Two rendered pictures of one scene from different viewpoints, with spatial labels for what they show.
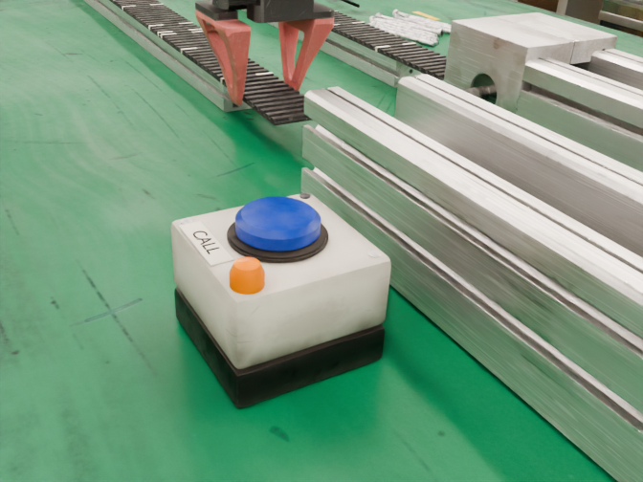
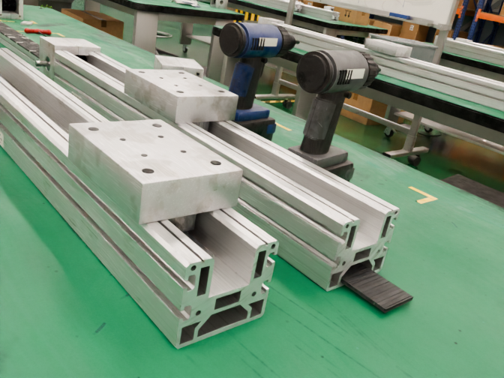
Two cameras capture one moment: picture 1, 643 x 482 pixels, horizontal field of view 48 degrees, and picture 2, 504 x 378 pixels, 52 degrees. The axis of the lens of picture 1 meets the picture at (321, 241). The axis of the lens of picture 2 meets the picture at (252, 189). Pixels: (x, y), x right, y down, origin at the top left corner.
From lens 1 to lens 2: 0.70 m
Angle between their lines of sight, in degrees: 13
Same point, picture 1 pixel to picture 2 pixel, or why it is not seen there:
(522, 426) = not seen: outside the picture
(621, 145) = (73, 77)
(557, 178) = (17, 73)
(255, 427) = not seen: outside the picture
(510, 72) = (52, 55)
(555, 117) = (61, 70)
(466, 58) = (43, 50)
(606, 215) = (24, 81)
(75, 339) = not seen: outside the picture
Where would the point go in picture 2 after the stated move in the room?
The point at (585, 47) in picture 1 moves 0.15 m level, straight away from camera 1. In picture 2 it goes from (84, 49) to (115, 43)
